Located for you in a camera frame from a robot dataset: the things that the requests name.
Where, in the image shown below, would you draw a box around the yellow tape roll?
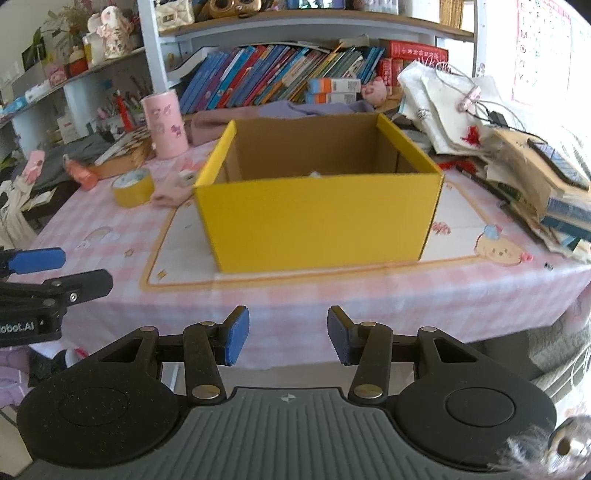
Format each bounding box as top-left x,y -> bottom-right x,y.
111,167 -> 155,209

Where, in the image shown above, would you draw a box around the pink sock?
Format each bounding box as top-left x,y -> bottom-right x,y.
150,160 -> 204,208

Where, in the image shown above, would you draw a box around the small white charger cube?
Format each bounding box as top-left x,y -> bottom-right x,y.
177,170 -> 197,188

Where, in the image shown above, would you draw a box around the grey folded cloth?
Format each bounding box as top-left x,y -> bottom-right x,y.
18,133 -> 116,195

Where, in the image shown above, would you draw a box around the small pink case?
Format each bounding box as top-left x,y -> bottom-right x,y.
21,150 -> 45,185

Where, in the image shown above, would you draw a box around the coral pink bottle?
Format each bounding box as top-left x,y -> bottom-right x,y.
62,154 -> 98,191

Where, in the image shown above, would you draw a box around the pink checkered tablecloth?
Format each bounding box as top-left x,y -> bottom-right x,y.
34,171 -> 590,369

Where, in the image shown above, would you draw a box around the wooden chessboard box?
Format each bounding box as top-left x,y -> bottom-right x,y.
88,127 -> 152,180

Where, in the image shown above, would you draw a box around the yellow cardboard box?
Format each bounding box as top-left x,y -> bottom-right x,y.
194,113 -> 444,274

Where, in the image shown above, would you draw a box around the red bottle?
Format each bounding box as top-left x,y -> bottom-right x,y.
114,90 -> 134,133

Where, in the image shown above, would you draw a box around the pink cylindrical tube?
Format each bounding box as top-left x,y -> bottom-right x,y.
141,90 -> 189,160

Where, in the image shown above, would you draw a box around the pink purple cloth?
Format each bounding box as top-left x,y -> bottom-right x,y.
184,100 -> 376,146

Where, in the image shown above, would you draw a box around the white shelf unit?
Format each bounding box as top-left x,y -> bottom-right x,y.
1,1 -> 477,157

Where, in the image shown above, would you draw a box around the pile of papers and bags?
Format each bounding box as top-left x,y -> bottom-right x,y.
398,61 -> 590,263

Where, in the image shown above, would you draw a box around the pink pig figurine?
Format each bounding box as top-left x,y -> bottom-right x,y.
361,76 -> 388,109

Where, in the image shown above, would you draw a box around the floral plush doll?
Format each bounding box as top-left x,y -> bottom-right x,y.
87,5 -> 133,65

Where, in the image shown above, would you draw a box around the orange white boxes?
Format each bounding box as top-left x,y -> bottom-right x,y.
304,78 -> 362,105

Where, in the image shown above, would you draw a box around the row of colourful books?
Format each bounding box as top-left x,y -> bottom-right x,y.
179,40 -> 449,115

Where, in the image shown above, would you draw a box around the white quilted handbag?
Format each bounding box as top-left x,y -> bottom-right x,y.
154,0 -> 195,33

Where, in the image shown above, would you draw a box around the brown toy camera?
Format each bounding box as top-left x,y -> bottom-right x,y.
207,0 -> 263,19

